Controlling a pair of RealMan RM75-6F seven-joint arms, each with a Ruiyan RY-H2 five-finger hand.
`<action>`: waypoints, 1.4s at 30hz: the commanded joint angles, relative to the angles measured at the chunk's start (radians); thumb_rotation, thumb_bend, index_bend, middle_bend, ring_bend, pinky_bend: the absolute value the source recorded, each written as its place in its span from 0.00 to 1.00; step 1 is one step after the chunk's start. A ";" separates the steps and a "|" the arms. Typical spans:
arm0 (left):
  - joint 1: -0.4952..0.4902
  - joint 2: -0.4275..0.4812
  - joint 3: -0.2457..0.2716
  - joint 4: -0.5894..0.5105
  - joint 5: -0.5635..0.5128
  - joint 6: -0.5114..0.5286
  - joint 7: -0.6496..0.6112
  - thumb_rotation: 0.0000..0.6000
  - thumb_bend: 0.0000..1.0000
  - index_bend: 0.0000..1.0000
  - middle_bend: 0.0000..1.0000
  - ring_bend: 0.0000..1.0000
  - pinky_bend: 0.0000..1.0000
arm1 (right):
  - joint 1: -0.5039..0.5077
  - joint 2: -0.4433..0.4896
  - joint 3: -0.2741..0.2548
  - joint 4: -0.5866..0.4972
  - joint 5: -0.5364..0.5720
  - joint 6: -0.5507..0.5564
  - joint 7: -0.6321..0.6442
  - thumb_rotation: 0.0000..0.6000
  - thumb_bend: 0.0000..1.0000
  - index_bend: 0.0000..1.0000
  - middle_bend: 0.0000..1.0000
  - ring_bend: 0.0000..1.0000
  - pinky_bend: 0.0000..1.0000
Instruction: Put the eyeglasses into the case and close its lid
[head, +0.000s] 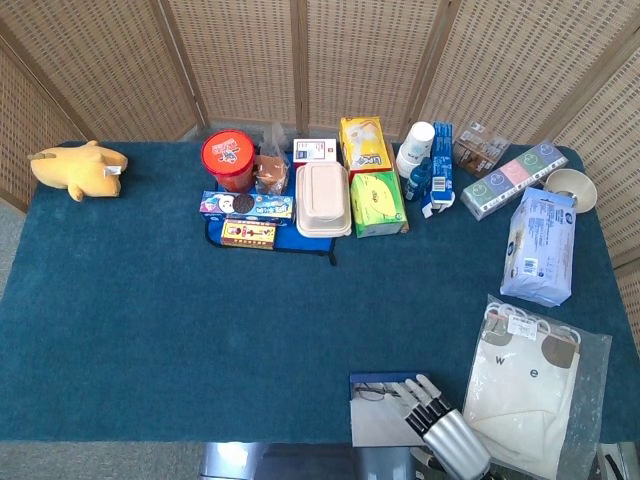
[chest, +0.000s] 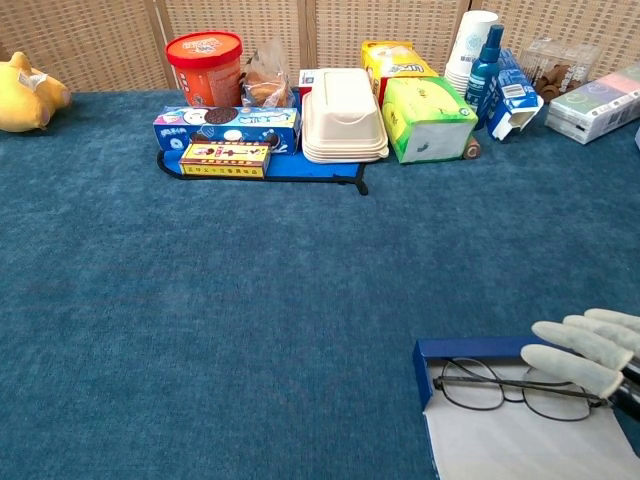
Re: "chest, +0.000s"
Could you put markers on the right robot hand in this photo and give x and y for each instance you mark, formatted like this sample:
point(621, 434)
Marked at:
point(585, 355)

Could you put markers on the black wire-frame eyeglasses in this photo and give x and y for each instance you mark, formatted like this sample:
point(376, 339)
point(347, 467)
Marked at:
point(470, 382)

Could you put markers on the blue glasses case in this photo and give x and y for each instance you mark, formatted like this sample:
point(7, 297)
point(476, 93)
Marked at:
point(500, 440)

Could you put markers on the small brown cylinder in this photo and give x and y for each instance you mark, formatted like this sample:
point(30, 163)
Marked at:
point(472, 150)

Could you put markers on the long multicolour tissue pack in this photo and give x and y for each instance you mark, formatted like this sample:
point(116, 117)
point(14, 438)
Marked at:
point(600, 105)

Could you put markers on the blue white carton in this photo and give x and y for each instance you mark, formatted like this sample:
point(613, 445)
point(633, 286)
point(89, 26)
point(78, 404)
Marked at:
point(515, 90)

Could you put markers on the clear box brown items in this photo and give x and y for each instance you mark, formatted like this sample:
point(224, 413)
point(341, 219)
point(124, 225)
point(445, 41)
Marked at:
point(560, 70)

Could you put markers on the green tissue pack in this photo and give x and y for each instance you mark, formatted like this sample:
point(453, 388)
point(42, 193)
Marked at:
point(425, 115)

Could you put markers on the blue spray bottle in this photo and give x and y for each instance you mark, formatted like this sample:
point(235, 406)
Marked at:
point(485, 75)

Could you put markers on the white plastic bottle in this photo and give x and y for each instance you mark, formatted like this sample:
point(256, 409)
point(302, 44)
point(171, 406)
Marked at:
point(470, 50)

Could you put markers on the blue pouch black trim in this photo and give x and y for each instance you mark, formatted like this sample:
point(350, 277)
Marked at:
point(310, 169)

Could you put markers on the beige lidded lunch box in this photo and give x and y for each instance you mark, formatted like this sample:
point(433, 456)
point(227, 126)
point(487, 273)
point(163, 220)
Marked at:
point(345, 120)

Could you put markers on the yellow snack box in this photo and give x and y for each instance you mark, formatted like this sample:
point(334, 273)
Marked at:
point(395, 62)

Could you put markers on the small white red box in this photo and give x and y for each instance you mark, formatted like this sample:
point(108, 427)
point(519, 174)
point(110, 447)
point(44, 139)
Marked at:
point(307, 82)

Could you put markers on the blue cookie box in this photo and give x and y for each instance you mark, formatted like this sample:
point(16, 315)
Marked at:
point(250, 127)

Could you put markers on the small yellow red box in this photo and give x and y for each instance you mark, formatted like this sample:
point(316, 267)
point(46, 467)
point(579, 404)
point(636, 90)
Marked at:
point(225, 160)

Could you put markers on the bagged brown pastry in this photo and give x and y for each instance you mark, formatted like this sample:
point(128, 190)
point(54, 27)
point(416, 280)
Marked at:
point(267, 82)

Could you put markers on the red snack tub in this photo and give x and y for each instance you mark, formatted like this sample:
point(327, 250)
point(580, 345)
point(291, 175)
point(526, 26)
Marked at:
point(205, 70)

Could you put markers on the wicker folding screen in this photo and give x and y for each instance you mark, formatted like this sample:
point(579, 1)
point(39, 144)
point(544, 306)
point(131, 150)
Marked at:
point(100, 40)

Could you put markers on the yellow plush toy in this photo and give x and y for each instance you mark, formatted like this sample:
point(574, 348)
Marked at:
point(25, 100)

